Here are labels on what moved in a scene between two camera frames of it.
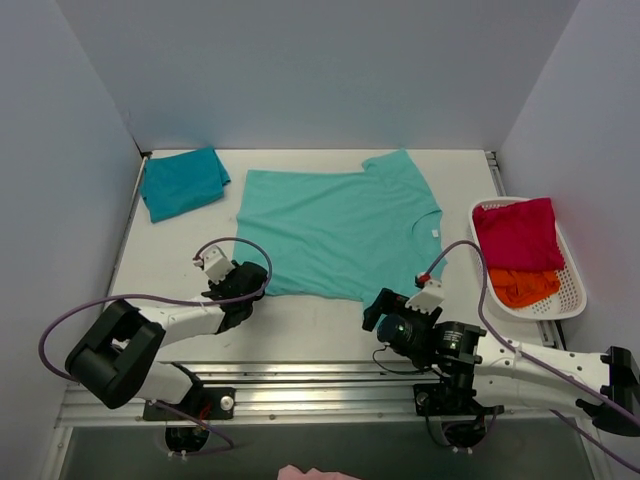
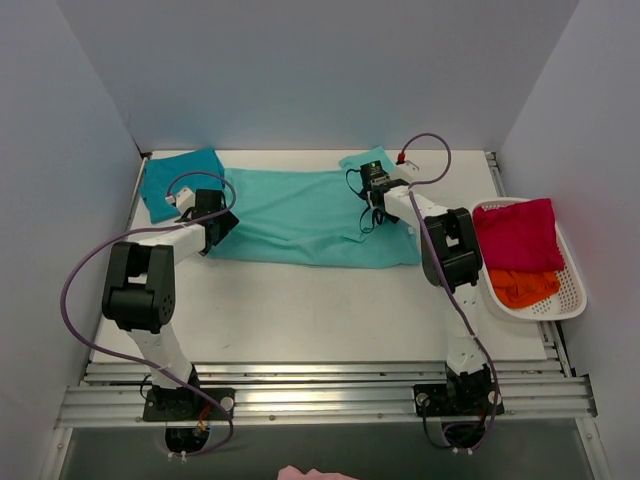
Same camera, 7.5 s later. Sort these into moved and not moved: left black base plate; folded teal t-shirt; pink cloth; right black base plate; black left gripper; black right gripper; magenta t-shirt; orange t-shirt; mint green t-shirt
Moved: black left gripper; black right gripper; mint green t-shirt
Not moved: orange t-shirt; pink cloth; left black base plate; folded teal t-shirt; right black base plate; magenta t-shirt
